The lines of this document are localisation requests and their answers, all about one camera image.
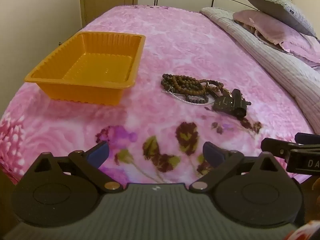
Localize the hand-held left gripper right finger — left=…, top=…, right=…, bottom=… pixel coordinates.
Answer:
left=189, top=142, right=282, bottom=193

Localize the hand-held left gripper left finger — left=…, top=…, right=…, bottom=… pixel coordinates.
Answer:
left=32, top=141, right=123, bottom=193

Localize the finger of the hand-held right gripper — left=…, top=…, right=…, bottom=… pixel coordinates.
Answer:
left=261, top=137, right=295, bottom=159
left=294, top=132, right=320, bottom=146

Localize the dark purple bead bracelet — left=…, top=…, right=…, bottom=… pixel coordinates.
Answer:
left=184, top=94, right=209, bottom=106

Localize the black band bracelet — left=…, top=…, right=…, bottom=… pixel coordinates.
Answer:
left=231, top=89, right=252, bottom=117

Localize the dark brown bead bracelet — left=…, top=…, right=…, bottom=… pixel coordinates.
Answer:
left=204, top=79, right=226, bottom=97

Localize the white pearl bracelet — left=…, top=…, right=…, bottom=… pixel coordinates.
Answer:
left=162, top=88, right=216, bottom=106

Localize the brown wooden bead necklace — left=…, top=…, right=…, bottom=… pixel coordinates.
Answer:
left=161, top=74, right=209, bottom=97

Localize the orange plastic tray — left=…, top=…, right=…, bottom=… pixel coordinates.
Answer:
left=24, top=32, right=146, bottom=106

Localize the red white patterned clothing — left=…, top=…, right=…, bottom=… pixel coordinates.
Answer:
left=285, top=221, right=320, bottom=240

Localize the grey striped quilt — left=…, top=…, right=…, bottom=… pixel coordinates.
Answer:
left=199, top=7, right=320, bottom=136

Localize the pink floral blanket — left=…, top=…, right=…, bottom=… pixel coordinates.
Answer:
left=0, top=4, right=316, bottom=185

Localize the pink pillow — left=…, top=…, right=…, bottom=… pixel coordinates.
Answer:
left=232, top=9, right=320, bottom=68

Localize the grey pillow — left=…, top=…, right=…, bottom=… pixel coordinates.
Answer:
left=237, top=0, right=317, bottom=37

